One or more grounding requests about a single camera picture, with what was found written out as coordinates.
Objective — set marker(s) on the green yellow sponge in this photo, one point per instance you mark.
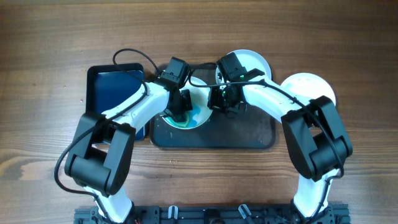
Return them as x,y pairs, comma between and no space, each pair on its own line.
180,121

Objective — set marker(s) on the black tray with blue water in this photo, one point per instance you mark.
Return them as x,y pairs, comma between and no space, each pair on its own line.
108,85

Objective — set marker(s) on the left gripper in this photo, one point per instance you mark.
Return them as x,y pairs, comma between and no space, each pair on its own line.
188,106

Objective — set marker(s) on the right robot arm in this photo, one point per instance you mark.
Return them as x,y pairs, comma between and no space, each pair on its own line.
305,106

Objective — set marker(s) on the dark brown serving tray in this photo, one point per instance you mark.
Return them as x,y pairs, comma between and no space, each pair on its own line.
253,129

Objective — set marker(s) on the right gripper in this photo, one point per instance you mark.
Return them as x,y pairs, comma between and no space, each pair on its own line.
219,101

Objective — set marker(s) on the white plate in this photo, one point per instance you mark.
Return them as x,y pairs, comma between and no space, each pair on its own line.
200,112
309,85
239,66

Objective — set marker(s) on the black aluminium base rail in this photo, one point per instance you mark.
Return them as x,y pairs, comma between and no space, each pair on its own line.
276,213

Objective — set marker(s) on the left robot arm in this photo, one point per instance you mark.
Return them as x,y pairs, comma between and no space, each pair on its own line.
99,157

